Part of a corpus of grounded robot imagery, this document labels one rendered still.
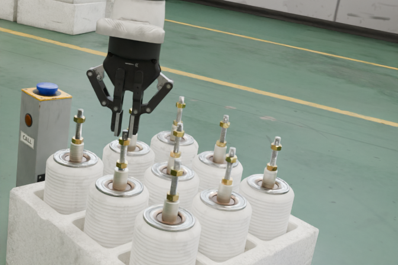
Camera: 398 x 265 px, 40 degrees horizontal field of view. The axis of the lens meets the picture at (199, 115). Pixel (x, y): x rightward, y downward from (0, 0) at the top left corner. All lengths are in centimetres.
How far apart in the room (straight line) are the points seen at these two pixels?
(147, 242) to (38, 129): 39
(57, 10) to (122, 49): 264
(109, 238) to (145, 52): 29
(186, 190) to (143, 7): 33
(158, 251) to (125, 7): 34
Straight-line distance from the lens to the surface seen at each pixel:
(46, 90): 108
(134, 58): 78
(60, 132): 111
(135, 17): 77
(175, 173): 77
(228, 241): 87
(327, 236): 142
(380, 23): 576
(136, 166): 100
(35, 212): 95
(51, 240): 93
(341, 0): 578
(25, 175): 114
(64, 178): 93
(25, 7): 353
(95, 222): 87
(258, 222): 95
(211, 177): 100
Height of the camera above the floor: 63
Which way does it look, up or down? 17 degrees down
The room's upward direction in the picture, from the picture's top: 9 degrees clockwise
